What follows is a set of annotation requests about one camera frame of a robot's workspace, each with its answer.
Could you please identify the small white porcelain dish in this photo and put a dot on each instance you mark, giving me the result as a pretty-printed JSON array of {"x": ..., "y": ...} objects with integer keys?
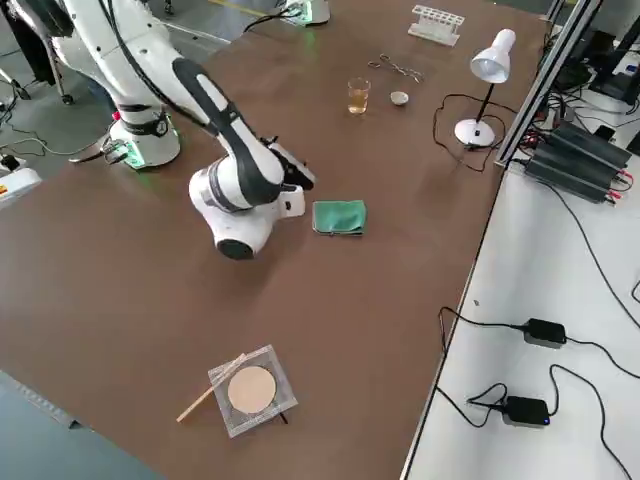
[{"x": 399, "y": 99}]

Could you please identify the aluminium frame post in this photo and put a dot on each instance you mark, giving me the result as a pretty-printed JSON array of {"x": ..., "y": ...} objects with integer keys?
[{"x": 540, "y": 85}]

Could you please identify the grey office chair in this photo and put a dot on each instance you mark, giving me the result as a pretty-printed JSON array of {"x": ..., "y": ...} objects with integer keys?
[{"x": 30, "y": 50}]

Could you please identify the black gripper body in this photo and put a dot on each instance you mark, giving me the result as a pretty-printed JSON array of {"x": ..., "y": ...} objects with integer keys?
[{"x": 295, "y": 170}]

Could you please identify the white desk lamp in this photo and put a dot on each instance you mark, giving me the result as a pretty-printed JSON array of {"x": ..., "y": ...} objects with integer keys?
[{"x": 492, "y": 62}]

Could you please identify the green folded cloth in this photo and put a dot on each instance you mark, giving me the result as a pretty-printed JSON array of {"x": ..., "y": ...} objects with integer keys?
[{"x": 340, "y": 219}]

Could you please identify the white test tube rack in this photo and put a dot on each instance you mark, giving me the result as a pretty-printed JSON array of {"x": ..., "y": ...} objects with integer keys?
[{"x": 435, "y": 27}]

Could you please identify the metal crucible tongs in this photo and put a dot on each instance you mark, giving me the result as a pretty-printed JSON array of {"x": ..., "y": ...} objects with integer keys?
[{"x": 400, "y": 67}]

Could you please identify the white cabinet with warning label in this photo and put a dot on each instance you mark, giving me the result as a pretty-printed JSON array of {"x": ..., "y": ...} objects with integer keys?
[{"x": 17, "y": 187}]

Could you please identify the black power adaptor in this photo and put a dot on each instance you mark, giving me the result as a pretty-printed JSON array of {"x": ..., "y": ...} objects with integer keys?
[
  {"x": 525, "y": 411},
  {"x": 545, "y": 332}
]

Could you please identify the wooden test tube clamp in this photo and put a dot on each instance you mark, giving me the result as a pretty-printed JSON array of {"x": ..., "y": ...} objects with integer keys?
[{"x": 197, "y": 401}]

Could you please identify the glass beaker with yellow liquid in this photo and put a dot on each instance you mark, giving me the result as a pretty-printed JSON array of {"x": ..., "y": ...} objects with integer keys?
[{"x": 359, "y": 100}]

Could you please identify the black power supply unit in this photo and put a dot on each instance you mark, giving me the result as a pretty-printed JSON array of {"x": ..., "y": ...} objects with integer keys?
[
  {"x": 570, "y": 172},
  {"x": 595, "y": 142}
]

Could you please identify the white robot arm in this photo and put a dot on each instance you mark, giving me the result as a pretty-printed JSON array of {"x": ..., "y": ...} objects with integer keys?
[
  {"x": 150, "y": 75},
  {"x": 312, "y": 10}
]

